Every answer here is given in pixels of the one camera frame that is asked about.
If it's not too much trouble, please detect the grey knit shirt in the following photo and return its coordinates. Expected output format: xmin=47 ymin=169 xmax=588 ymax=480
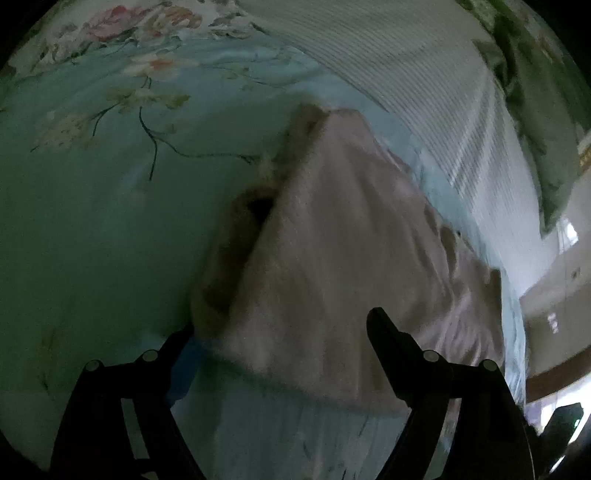
xmin=190 ymin=104 xmax=504 ymax=416

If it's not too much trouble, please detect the white striped pillow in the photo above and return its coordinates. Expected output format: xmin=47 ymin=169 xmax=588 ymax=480
xmin=238 ymin=0 xmax=561 ymax=296

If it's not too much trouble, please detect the teal floral bedsheet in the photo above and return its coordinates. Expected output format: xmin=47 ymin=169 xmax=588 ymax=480
xmin=0 ymin=34 xmax=527 ymax=480

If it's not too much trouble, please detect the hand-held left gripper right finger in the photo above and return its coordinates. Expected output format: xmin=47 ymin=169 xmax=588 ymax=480
xmin=366 ymin=307 xmax=536 ymax=480

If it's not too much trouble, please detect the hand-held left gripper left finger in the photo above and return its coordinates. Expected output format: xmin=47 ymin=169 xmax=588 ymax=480
xmin=48 ymin=323 xmax=208 ymax=480

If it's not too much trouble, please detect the green floral pillow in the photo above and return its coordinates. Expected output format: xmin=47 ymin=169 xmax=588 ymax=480
xmin=457 ymin=0 xmax=591 ymax=234

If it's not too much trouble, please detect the white floral cloth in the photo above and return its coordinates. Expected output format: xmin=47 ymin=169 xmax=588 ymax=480
xmin=7 ymin=0 xmax=273 ymax=77

